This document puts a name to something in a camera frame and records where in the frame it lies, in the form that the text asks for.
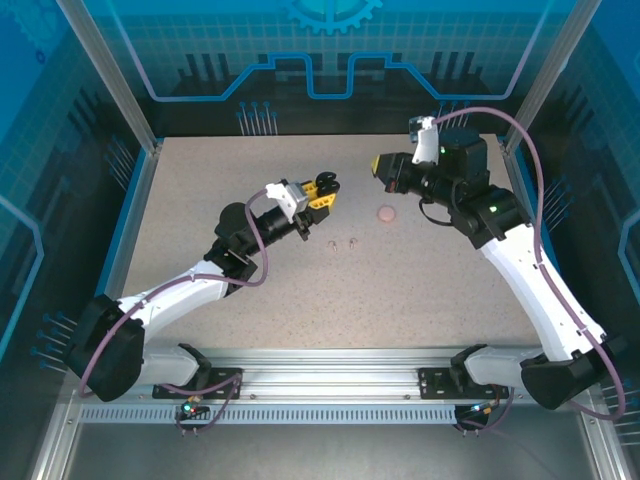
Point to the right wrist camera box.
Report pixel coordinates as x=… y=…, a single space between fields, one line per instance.
x=425 y=142

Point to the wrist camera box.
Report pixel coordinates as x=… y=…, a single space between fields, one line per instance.
x=282 y=197
x=425 y=142

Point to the aluminium frame post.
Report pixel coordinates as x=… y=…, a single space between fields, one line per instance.
x=545 y=85
x=115 y=85

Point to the wide aluminium mounting rail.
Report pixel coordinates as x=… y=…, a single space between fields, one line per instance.
x=325 y=375

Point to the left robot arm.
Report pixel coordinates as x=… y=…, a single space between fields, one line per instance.
x=170 y=305

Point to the pink earbud charging case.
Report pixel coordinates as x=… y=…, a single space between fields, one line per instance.
x=386 y=213

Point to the blue table edge trim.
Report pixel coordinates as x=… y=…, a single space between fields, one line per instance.
x=127 y=200
x=522 y=172

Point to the small connector with LEDs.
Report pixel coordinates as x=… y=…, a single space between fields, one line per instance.
x=190 y=407
x=482 y=409

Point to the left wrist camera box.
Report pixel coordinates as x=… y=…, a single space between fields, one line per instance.
x=282 y=197

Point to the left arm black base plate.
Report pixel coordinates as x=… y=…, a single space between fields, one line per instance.
x=225 y=387

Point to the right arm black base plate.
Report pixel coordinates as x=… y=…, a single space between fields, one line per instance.
x=432 y=385

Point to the grey metal sheet panel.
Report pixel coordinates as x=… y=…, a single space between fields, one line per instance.
x=325 y=450

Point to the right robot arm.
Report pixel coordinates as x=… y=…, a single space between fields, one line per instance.
x=540 y=295

